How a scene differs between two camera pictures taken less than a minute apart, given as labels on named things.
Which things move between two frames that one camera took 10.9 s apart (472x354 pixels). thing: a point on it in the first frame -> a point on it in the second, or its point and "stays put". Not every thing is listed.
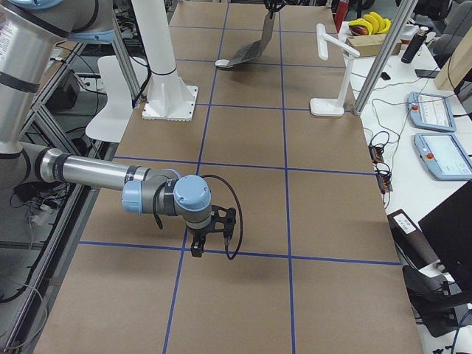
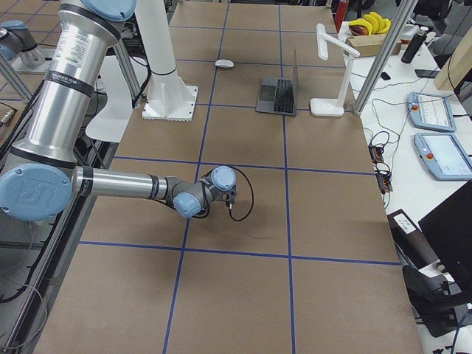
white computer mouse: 223,63 stays put
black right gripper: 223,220 -> 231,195
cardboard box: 370,45 stays put
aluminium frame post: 402,18 stays put
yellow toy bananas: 375,23 stays put
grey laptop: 254,50 -> 279,95
